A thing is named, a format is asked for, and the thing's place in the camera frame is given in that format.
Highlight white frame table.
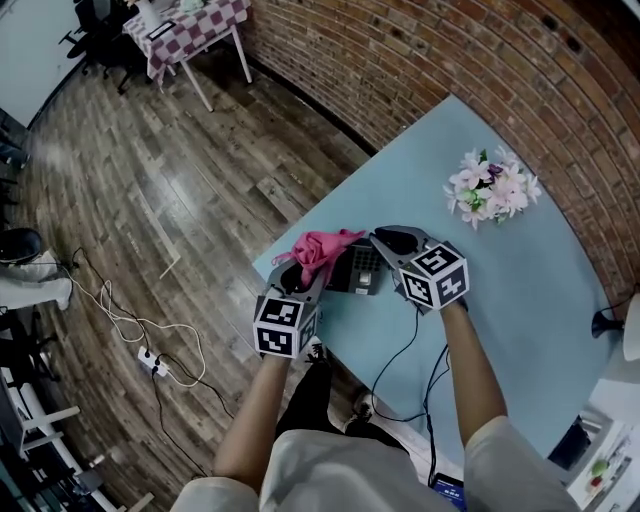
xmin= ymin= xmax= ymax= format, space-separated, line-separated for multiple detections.
xmin=0 ymin=367 xmax=156 ymax=512

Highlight white power strip with cables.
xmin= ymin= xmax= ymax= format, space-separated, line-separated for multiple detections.
xmin=63 ymin=272 xmax=207 ymax=389

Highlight person's shoe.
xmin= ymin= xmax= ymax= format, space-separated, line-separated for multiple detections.
xmin=343 ymin=391 xmax=375 ymax=427
xmin=303 ymin=335 xmax=330 ymax=366

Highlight white shelf unit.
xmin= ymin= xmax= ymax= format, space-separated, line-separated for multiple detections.
xmin=547 ymin=377 xmax=640 ymax=502

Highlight person's left forearm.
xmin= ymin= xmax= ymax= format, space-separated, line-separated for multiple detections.
xmin=213 ymin=354 xmax=294 ymax=494

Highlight black floor cable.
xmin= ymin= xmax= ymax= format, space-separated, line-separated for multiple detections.
xmin=71 ymin=246 xmax=236 ymax=479

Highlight blue screen phone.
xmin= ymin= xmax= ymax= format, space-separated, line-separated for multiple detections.
xmin=430 ymin=472 xmax=469 ymax=512

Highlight black rounded shell object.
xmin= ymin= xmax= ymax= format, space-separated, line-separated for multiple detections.
xmin=0 ymin=227 xmax=45 ymax=267

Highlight black framed tablet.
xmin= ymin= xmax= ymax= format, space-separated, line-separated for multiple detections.
xmin=147 ymin=20 xmax=177 ymax=42

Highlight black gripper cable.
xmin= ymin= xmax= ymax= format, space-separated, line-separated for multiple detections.
xmin=422 ymin=343 xmax=454 ymax=489
xmin=371 ymin=304 xmax=451 ymax=424

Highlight pink flowers in white pot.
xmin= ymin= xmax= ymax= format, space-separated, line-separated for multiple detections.
xmin=442 ymin=145 xmax=544 ymax=231

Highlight person's right forearm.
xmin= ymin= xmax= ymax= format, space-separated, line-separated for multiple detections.
xmin=438 ymin=302 xmax=510 ymax=449

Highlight pale wooden strip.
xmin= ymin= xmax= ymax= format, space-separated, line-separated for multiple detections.
xmin=159 ymin=251 xmax=182 ymax=282

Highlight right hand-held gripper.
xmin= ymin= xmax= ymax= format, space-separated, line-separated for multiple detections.
xmin=369 ymin=225 xmax=471 ymax=317

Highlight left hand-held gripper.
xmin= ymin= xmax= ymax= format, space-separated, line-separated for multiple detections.
xmin=252 ymin=259 xmax=330 ymax=361

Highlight black office chair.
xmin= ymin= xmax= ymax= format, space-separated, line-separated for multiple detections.
xmin=82 ymin=7 xmax=147 ymax=97
xmin=58 ymin=0 xmax=104 ymax=77

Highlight white vase with flowers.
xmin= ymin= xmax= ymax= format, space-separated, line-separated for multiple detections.
xmin=127 ymin=0 xmax=164 ymax=29

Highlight white shade table lamp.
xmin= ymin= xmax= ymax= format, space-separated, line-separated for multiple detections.
xmin=591 ymin=291 xmax=640 ymax=362

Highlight person's black trousers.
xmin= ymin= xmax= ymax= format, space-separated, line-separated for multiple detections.
xmin=275 ymin=360 xmax=414 ymax=454

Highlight person's white shirt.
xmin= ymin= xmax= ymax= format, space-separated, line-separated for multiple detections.
xmin=174 ymin=413 xmax=582 ymax=512

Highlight person's right shoe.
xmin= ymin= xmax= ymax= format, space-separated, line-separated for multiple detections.
xmin=343 ymin=391 xmax=375 ymax=427

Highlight black keypad device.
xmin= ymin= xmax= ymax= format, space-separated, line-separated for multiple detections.
xmin=324 ymin=238 xmax=385 ymax=297

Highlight person's left shoe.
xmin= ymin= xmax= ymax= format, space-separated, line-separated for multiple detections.
xmin=303 ymin=335 xmax=330 ymax=366

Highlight checkered cloth table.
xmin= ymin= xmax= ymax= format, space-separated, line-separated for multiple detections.
xmin=122 ymin=0 xmax=254 ymax=112

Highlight pink cloth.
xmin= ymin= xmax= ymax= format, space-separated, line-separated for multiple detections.
xmin=272 ymin=228 xmax=368 ymax=292

